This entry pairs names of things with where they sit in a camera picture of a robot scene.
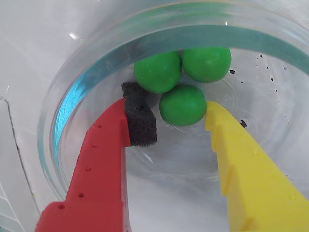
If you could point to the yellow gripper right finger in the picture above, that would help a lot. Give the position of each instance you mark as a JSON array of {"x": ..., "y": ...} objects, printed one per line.
[{"x": 253, "y": 181}]

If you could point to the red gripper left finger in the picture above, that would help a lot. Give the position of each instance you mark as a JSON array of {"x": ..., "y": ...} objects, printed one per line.
[{"x": 96, "y": 181}]

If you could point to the green candy pill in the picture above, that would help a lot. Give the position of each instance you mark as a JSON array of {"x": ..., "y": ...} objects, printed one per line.
[
  {"x": 182, "y": 105},
  {"x": 206, "y": 64},
  {"x": 157, "y": 72}
]

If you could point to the clear glass bowl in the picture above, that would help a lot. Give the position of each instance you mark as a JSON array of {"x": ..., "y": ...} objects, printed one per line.
[{"x": 96, "y": 60}]

